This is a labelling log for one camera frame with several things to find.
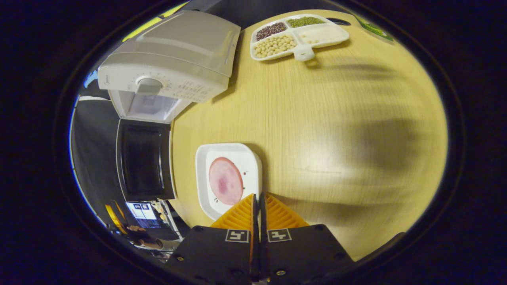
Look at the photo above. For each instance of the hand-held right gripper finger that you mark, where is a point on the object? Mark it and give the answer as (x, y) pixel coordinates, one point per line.
(256, 221)
(263, 221)

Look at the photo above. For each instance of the pink ham slice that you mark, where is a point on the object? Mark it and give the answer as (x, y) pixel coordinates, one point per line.
(225, 180)

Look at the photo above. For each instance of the white square plate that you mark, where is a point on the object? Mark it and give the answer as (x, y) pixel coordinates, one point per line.
(222, 152)

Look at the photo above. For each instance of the white microwave oven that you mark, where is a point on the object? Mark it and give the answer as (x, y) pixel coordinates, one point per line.
(178, 47)

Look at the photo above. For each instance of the computer monitor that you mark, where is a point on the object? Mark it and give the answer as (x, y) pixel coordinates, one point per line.
(142, 213)

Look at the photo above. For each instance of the white divided bean tray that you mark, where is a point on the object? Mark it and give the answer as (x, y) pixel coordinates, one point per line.
(317, 37)

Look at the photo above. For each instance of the green tea bottle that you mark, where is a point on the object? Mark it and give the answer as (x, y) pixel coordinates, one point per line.
(374, 29)

